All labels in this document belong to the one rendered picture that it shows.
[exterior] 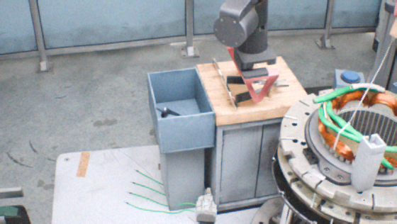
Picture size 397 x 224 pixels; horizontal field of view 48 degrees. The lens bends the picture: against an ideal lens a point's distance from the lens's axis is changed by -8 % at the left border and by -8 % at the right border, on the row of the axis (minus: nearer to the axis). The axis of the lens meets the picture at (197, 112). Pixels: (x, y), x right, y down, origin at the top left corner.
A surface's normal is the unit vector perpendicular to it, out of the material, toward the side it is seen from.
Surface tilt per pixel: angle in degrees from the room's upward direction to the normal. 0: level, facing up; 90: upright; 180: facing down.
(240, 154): 90
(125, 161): 0
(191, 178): 90
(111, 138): 0
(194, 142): 90
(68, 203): 0
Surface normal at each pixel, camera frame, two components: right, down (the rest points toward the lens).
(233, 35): -0.47, 0.58
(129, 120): 0.00, -0.80
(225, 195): 0.21, 0.58
